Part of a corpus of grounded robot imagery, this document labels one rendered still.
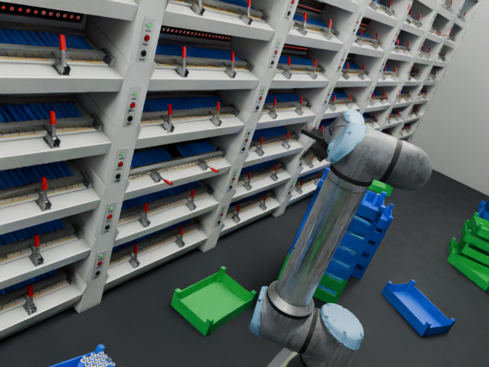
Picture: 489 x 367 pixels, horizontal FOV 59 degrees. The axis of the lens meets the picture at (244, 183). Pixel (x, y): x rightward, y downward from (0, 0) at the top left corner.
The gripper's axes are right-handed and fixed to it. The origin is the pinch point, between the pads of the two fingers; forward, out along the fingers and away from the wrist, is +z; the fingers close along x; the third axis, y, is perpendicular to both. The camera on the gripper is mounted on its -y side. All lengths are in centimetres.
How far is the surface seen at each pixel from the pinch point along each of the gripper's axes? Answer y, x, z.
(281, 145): -9.0, 21.8, 29.5
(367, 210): 35.8, -5.9, -10.9
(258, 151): -15.1, -1.2, 19.1
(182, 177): -29, -53, 0
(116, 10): -65, -67, -60
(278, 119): -19.3, 9.8, 5.0
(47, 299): -30, -114, 15
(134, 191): -35, -74, -7
